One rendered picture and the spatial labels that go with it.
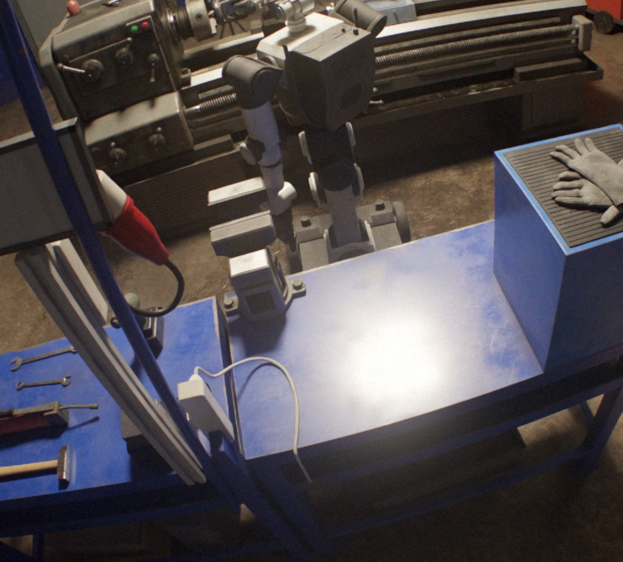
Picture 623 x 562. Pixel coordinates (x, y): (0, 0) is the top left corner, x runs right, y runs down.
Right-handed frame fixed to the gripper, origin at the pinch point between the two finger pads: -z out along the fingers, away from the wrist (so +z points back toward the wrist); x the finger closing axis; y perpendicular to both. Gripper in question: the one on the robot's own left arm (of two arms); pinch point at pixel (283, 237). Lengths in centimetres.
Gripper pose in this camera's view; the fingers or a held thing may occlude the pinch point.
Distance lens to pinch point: 218.2
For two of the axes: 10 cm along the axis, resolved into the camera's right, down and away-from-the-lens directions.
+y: -7.3, 6.0, -3.2
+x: -6.8, -6.1, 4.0
